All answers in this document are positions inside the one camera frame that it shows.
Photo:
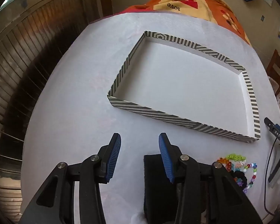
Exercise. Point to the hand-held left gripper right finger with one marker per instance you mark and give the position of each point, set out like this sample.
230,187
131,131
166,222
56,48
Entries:
165,156

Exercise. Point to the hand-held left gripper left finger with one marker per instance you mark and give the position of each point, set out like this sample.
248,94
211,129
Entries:
113,158

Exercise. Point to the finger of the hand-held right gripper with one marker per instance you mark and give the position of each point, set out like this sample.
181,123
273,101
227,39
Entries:
276,129
278,168

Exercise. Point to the black sponge hair accessory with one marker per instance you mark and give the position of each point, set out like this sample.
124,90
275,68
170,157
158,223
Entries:
154,182

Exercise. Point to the black scrunchie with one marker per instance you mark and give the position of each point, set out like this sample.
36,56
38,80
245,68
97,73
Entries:
240,176

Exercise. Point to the striped shallow cardboard box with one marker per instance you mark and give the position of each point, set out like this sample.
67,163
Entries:
177,79

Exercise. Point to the wooden chair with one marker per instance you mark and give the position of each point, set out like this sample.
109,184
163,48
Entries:
274,61

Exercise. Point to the wooden slatted door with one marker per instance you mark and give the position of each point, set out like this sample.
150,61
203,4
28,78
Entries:
25,42

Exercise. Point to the orange printed blanket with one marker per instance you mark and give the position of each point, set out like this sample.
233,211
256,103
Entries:
200,4

